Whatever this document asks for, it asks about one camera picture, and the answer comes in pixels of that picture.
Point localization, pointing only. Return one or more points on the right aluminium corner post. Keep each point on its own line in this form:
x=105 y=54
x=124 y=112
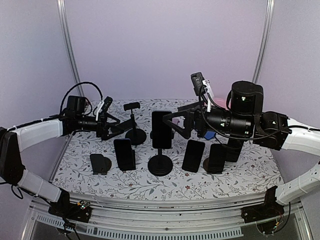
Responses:
x=267 y=25

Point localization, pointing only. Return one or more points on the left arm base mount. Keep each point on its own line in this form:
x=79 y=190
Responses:
x=64 y=208

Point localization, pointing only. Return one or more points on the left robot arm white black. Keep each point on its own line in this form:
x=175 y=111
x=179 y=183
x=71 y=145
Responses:
x=13 y=141

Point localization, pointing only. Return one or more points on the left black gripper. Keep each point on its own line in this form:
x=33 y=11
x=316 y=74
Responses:
x=103 y=132

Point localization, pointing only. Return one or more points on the floral table mat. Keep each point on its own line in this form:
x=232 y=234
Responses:
x=255 y=171

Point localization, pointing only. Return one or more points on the black folding stand far left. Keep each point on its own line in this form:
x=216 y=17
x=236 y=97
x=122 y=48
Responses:
x=100 y=164

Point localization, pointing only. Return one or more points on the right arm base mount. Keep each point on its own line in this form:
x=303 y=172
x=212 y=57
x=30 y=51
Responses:
x=268 y=209

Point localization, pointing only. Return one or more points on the front aluminium rail frame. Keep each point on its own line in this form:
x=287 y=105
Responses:
x=131 y=219

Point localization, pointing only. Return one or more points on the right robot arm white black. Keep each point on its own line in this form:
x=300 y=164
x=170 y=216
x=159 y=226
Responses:
x=243 y=119

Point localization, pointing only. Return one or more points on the black phone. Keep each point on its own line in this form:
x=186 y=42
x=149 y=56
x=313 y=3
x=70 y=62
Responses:
x=233 y=151
x=193 y=156
x=123 y=153
x=122 y=127
x=216 y=159

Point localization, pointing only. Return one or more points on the left aluminium corner post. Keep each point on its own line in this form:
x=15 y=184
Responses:
x=61 y=7

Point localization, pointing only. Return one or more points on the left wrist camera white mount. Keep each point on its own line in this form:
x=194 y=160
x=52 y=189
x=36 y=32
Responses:
x=103 y=106

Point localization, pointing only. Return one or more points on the black folding stand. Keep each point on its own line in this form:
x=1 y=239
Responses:
x=100 y=164
x=133 y=160

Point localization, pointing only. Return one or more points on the pink phone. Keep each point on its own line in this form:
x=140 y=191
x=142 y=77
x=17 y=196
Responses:
x=175 y=121

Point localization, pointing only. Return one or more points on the teal green phone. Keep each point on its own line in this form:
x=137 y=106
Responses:
x=162 y=130

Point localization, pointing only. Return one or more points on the blue phone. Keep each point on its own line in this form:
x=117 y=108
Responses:
x=209 y=135

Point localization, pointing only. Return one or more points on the aluminium corner post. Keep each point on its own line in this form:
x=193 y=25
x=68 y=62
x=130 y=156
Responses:
x=267 y=25
x=61 y=7

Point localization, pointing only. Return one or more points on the black round-base clamp stand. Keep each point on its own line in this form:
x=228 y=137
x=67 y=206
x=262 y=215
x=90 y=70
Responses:
x=161 y=165

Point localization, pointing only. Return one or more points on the pink plate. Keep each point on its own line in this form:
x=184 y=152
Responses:
x=222 y=102

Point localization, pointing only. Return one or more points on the dark grey folding stand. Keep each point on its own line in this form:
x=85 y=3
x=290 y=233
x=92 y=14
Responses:
x=206 y=164

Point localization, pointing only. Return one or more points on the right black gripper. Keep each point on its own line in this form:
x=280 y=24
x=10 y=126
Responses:
x=195 y=114

